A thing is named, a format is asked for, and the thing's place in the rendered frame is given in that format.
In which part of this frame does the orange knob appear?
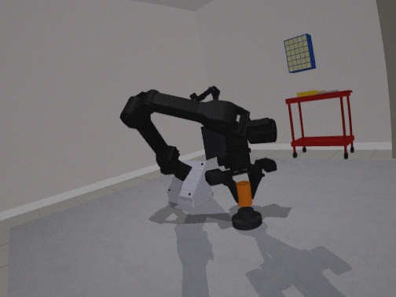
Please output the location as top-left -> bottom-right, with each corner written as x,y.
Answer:
236,181 -> 252,207

